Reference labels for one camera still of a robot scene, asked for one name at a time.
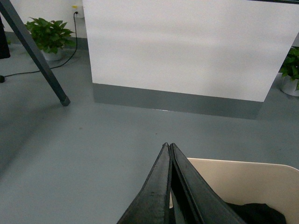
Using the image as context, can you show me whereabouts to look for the left potted green plant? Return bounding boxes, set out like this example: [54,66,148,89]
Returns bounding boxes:
[25,18,76,61]

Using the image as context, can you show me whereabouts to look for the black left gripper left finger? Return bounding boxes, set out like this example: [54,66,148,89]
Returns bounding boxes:
[118,143,172,224]

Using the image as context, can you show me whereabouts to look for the black power cable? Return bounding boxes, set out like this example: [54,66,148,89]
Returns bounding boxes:
[0,11,79,84]

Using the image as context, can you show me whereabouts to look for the right potted green plant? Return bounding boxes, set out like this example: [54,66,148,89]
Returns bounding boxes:
[279,46,299,97]

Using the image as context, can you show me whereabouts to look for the black printed t-shirt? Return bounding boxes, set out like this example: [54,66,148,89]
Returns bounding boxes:
[227,203,287,224]

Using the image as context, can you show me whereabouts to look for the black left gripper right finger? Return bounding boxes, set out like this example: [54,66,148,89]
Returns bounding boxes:
[170,143,245,224]

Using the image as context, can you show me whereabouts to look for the beige plastic laundry hamper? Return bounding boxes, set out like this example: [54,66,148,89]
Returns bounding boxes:
[168,157,299,224]

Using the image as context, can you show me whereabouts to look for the black hanging garment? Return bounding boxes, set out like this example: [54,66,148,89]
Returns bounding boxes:
[0,20,10,59]

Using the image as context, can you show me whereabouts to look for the dark metal rack leg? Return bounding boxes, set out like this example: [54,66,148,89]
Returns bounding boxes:
[0,0,70,106]

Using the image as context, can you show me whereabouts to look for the potted green plant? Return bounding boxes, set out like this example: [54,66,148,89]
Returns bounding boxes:
[279,46,299,97]
[25,18,76,61]

